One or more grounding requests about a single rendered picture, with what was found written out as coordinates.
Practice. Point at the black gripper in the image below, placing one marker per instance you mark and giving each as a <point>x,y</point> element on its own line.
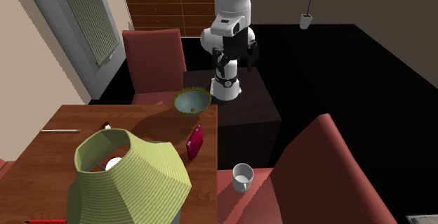
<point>235,45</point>

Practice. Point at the dark robot stand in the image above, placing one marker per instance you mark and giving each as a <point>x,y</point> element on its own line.
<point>248,113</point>

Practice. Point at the grey-blue bowl with gold rim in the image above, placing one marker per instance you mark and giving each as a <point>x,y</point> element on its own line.
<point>191,101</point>

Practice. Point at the potted plant in white pot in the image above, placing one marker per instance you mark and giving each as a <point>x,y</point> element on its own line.
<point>306,20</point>

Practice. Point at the red upholstered chair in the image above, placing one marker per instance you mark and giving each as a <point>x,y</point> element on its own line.
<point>325,172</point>
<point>154,62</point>

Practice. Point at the brown wooden cabinet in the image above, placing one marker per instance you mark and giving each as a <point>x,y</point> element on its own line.
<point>164,4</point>

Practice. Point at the red phone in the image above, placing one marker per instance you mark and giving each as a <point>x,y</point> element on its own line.
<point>195,143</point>

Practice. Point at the white mug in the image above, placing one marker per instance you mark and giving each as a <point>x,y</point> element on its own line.
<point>242,177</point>

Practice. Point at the small dark red white object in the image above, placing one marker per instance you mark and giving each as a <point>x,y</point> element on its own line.
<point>105,126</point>

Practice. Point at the lamp with green ribbed shade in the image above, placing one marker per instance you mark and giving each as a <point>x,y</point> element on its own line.
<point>143,189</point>

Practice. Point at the white pencil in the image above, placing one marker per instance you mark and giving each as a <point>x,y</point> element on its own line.
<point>60,131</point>

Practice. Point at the brown wooden table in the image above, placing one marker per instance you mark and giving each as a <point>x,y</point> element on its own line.
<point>41,172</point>

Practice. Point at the red pen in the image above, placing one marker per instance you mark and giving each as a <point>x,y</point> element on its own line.
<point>46,221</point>

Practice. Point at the grey wall radiator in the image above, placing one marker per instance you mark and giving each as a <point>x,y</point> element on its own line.
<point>87,18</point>

